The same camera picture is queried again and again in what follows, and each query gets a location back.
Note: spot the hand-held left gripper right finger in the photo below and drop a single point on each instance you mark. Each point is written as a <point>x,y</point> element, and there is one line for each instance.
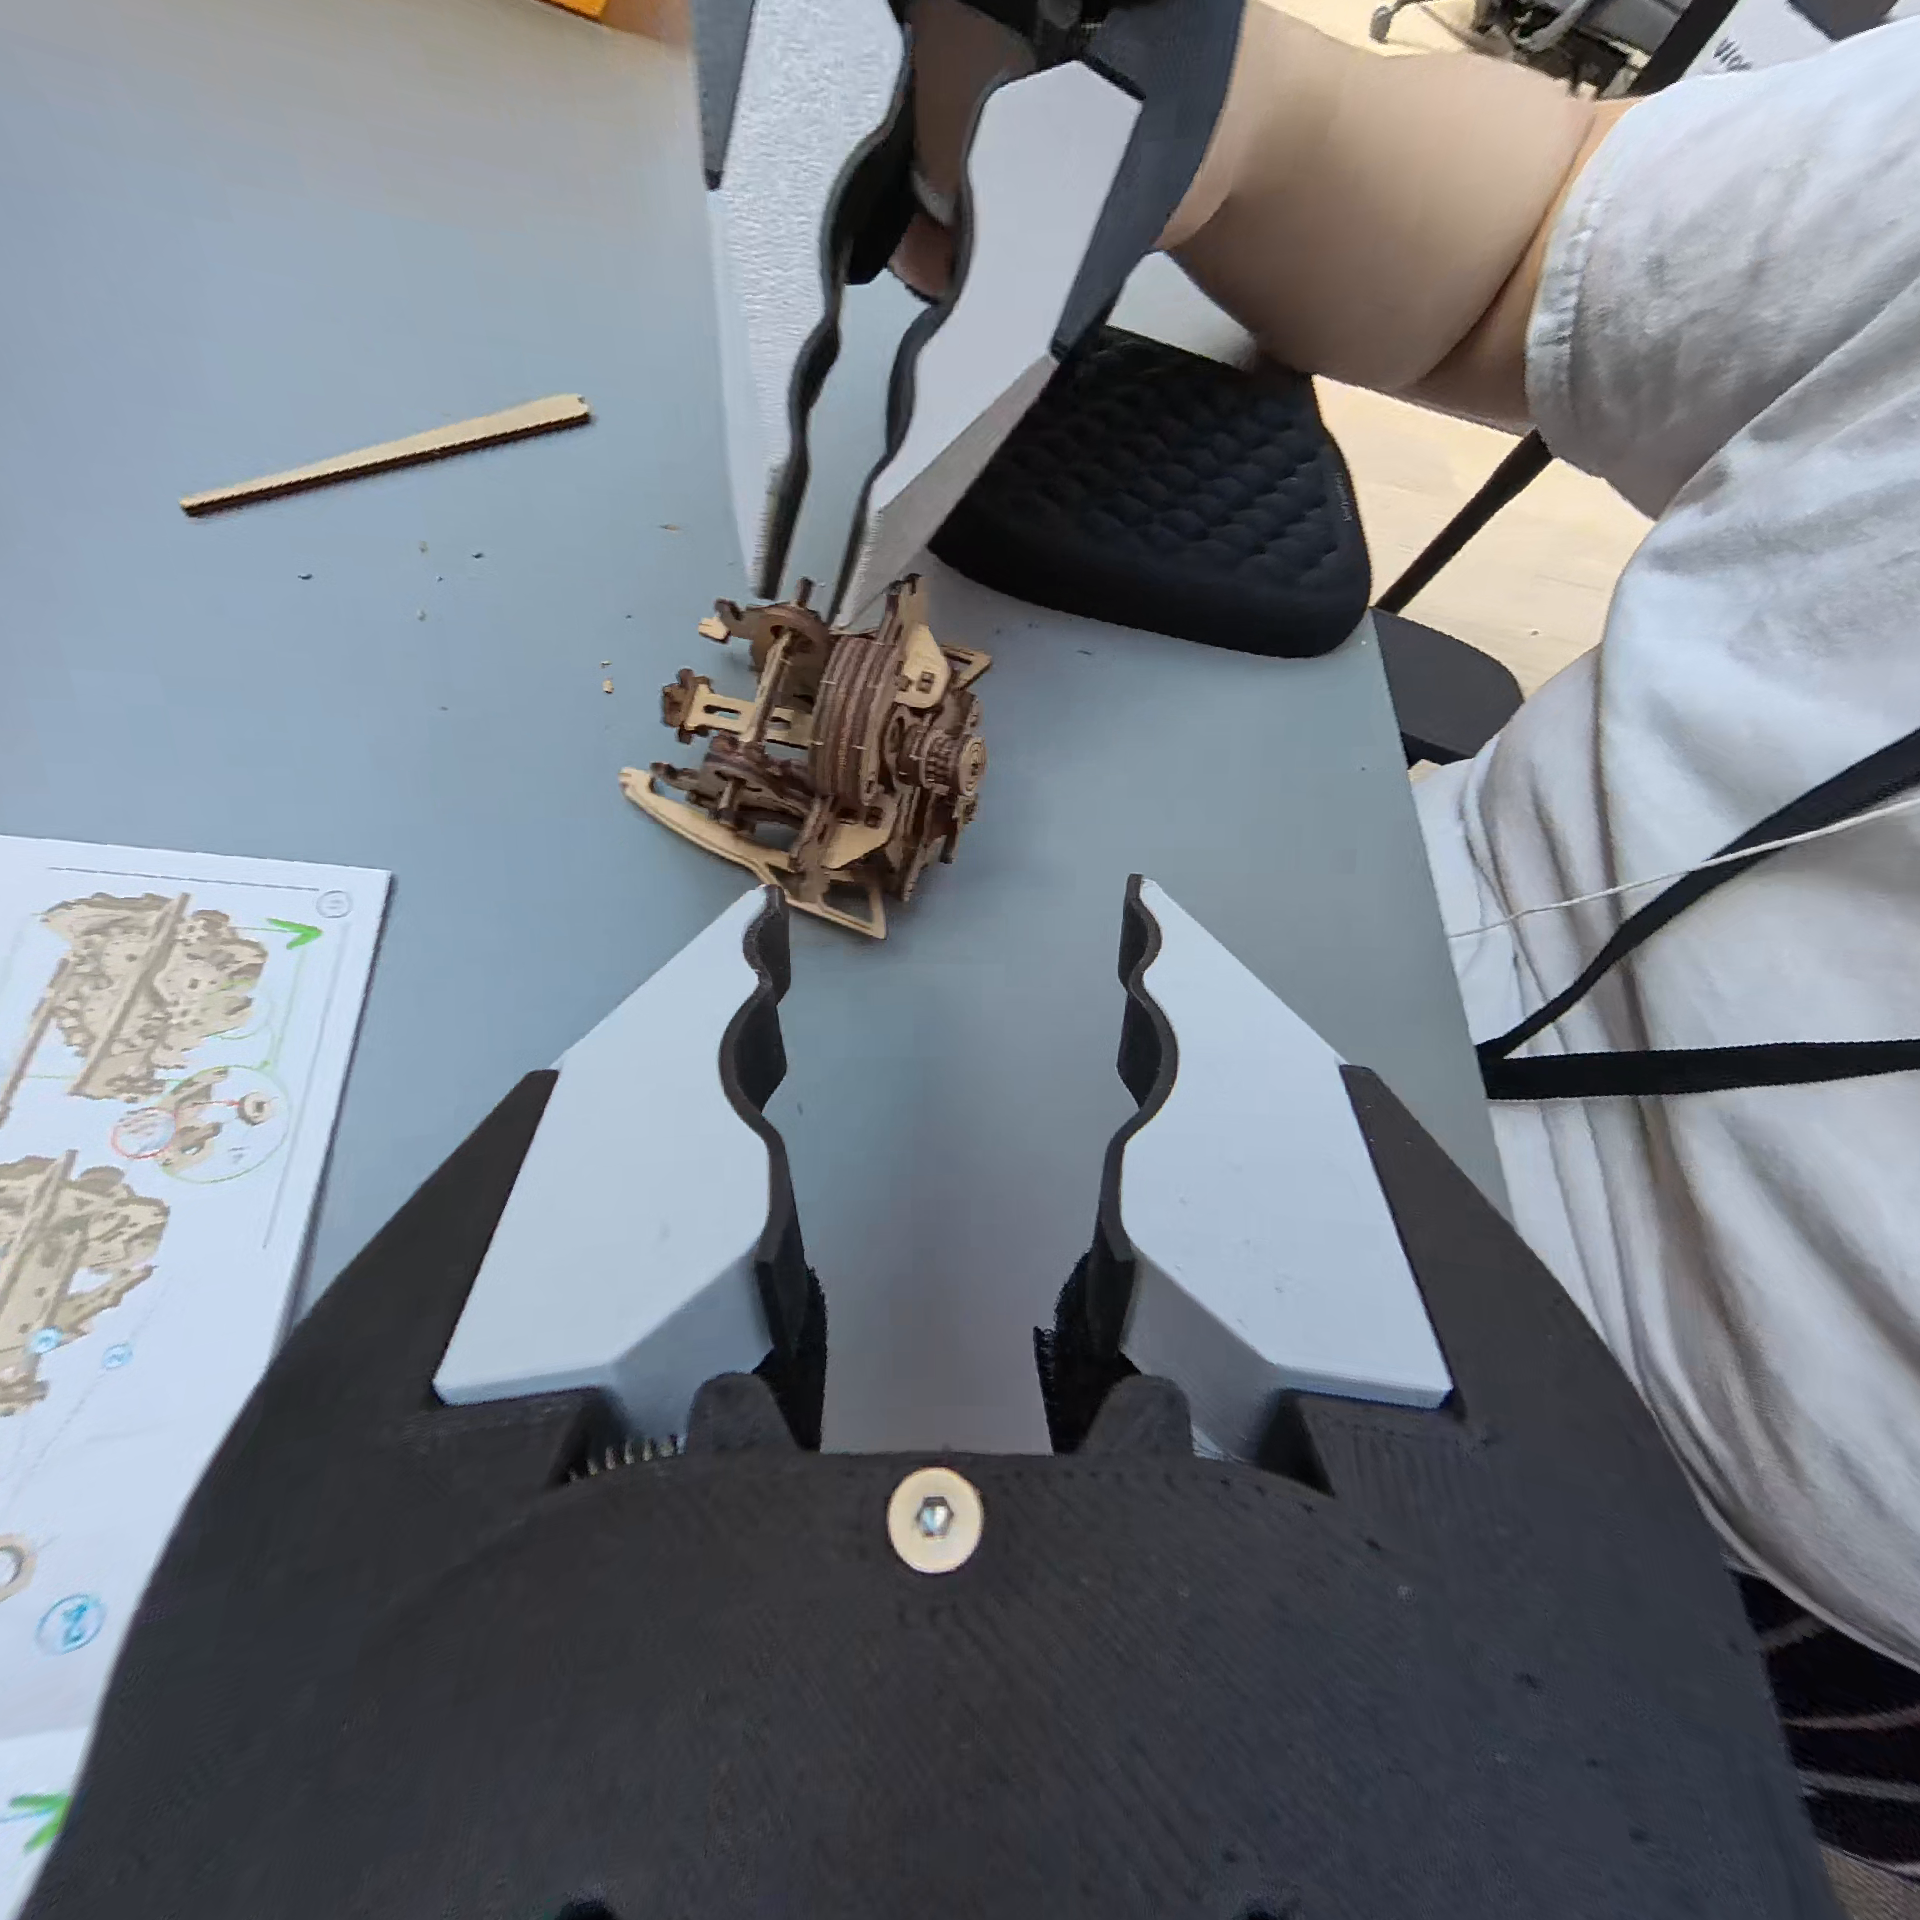
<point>1277,1201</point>

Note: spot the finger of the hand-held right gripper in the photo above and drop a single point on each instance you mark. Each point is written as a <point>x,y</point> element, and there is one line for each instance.
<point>1021,300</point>
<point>763,300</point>

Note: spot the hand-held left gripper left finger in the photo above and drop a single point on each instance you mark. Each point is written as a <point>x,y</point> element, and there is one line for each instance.
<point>629,1201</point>

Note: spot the wooden mechanical model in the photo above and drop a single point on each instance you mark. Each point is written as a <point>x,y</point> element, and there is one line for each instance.
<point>826,765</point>

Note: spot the person's right forearm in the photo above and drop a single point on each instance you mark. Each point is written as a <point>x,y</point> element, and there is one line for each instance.
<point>1349,195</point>

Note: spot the grey desk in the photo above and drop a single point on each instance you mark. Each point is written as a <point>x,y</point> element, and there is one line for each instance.
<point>376,225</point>

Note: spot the person's right hand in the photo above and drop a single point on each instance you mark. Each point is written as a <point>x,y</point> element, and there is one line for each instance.
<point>945,91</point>

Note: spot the black quilted wrist rest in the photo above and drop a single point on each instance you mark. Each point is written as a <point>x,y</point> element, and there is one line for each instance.
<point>1171,495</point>

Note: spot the thin wooden stick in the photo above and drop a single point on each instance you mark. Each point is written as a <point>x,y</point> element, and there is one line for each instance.
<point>389,451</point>

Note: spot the white instruction booklet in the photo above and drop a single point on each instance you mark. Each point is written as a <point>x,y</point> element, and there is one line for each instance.
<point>182,1201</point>

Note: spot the black chair armrest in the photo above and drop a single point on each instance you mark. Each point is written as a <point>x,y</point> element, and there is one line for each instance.
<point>1447,691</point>

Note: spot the person's white t-shirt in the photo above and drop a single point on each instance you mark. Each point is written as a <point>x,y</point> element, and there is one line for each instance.
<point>1723,599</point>

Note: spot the dark striped cloth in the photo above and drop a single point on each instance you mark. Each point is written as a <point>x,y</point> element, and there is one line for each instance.
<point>1846,1710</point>

